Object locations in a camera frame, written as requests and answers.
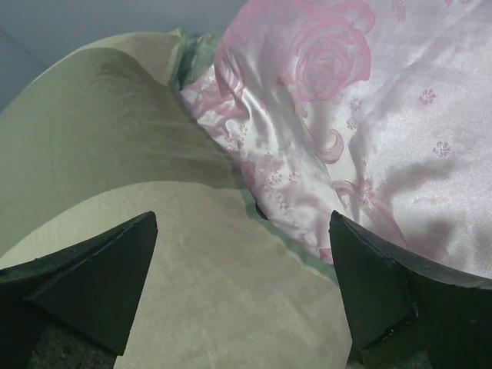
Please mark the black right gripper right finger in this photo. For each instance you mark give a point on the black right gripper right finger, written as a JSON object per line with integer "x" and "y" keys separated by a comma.
{"x": 406, "y": 311}

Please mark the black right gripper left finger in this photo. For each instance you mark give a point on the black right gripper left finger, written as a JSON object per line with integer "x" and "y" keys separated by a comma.
{"x": 75, "y": 308}

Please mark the blue-grey fabric pillowcase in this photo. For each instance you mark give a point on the blue-grey fabric pillowcase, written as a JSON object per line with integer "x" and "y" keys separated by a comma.
{"x": 101, "y": 137}

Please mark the pink rose satin pillow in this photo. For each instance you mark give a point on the pink rose satin pillow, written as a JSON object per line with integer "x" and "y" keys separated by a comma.
{"x": 379, "y": 110}

